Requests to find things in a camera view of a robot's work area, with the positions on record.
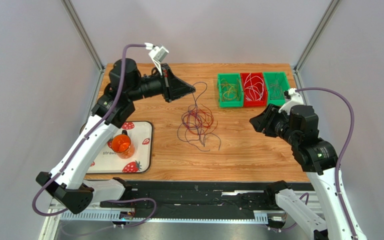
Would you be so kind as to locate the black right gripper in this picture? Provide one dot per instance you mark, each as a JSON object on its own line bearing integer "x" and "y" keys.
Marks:
{"x": 271, "y": 121}

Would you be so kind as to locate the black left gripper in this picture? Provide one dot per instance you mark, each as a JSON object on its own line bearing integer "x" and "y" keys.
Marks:
{"x": 172, "y": 88}

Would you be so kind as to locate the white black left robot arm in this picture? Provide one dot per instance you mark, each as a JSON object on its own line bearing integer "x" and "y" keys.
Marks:
{"x": 66, "y": 182}

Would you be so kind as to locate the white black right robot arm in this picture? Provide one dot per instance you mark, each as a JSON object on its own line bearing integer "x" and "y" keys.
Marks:
{"x": 318, "y": 159}

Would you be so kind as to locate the red storage bin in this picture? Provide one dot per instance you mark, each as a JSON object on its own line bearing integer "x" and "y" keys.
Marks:
{"x": 254, "y": 89}

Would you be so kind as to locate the green storage bin right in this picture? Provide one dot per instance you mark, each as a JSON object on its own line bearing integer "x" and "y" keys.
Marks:
{"x": 276, "y": 84}

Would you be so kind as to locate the green storage bin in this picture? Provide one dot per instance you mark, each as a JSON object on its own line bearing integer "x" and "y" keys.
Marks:
{"x": 230, "y": 90}
{"x": 276, "y": 84}

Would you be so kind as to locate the green storage bin left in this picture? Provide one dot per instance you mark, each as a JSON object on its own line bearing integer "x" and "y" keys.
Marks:
{"x": 230, "y": 90}

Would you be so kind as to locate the orange transparent cup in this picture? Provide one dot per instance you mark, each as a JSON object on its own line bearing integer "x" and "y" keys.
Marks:
{"x": 122, "y": 145}

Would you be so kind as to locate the clear glass bowl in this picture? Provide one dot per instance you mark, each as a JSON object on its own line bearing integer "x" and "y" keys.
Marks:
{"x": 82, "y": 128}

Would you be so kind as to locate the white strawberry print tray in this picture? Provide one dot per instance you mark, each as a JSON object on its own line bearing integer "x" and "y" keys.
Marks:
{"x": 109, "y": 162}

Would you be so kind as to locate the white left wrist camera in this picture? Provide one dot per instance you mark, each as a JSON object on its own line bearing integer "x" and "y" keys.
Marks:
{"x": 157, "y": 54}

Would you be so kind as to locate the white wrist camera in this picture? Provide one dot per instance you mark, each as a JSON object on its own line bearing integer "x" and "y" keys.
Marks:
{"x": 293, "y": 98}
{"x": 157, "y": 54}

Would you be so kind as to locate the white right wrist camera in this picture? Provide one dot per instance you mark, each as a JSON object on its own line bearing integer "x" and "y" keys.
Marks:
{"x": 293, "y": 98}

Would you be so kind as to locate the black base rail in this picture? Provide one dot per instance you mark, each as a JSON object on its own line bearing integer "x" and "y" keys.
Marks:
{"x": 200, "y": 200}

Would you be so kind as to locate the aluminium frame post left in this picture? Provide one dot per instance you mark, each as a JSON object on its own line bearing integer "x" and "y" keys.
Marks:
{"x": 76, "y": 20}

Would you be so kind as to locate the aluminium frame post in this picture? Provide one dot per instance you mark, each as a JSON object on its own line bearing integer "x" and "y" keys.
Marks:
{"x": 321, "y": 26}
{"x": 76, "y": 20}

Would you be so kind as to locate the aluminium frame post right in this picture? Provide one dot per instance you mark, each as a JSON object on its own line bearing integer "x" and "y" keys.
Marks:
{"x": 321, "y": 26}

